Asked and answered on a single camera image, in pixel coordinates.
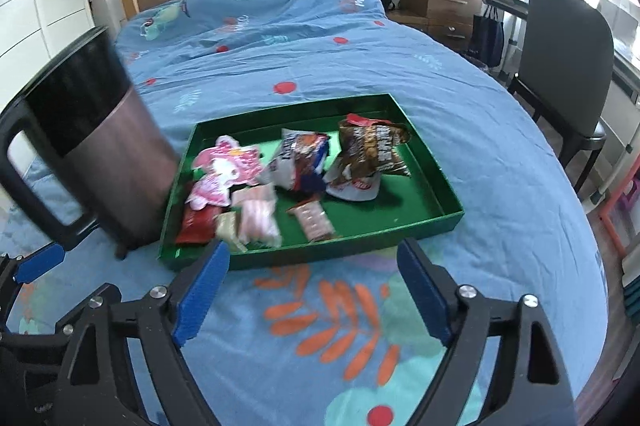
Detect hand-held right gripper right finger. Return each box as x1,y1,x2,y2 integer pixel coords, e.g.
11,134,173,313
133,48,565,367
397,237,576,426

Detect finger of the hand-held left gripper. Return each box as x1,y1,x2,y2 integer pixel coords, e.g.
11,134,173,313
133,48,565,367
0,283,123,348
0,243,66,322

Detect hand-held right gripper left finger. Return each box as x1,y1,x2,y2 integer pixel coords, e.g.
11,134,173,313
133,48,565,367
52,238,232,426

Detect dark red snack packet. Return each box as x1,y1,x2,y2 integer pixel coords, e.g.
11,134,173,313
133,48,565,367
175,201,221,247

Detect small beige snack packet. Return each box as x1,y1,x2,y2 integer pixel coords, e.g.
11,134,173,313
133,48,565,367
214,211,248,253

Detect pink striped candy packet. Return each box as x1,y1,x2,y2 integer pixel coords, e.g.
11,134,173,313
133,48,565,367
231,183,282,249

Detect green tray box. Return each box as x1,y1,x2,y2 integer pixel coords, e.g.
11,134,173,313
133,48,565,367
158,93,465,271

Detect clear wafer packet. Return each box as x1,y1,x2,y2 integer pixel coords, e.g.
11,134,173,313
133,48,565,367
287,200,335,241

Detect pink bunny shaped packet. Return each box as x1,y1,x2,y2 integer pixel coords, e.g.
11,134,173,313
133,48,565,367
187,135,264,209

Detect brown snack packet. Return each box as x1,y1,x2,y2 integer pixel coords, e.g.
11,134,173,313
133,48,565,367
325,118,412,187

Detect white blue snack packet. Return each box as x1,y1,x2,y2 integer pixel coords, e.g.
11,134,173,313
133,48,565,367
260,128,331,194

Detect black and brown kettle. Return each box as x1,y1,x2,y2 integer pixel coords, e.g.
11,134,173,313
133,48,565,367
0,26,182,261

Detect blue printed bedspread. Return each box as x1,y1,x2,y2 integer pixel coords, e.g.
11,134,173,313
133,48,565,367
0,0,608,426

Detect orange metal rack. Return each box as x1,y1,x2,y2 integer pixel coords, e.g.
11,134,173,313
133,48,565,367
597,166,640,257

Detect dark hanging bag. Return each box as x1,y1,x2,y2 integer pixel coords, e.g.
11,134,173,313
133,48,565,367
472,6,505,67

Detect black chair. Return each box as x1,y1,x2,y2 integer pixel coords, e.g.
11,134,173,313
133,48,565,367
507,0,615,191

